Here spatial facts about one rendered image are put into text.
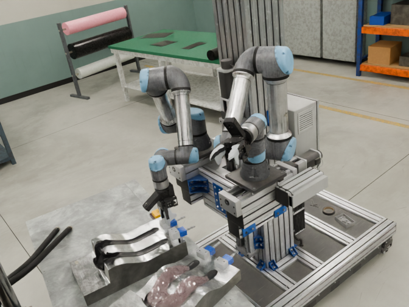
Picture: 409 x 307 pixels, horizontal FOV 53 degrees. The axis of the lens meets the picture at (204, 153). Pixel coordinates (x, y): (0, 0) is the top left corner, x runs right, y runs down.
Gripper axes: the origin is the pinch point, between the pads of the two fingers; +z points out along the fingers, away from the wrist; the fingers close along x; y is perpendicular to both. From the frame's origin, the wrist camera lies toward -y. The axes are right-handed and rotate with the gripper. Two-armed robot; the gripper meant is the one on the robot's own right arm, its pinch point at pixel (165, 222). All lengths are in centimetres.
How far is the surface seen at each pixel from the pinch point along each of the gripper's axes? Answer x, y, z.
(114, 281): -17.7, -34.3, 5.0
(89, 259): 3.9, -39.4, 4.9
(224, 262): -40.4, 8.8, 2.8
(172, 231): -11.3, -1.2, -1.4
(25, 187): 283, -56, 91
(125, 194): 57, -3, 11
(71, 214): 58, -36, 11
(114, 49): 450, 126, 4
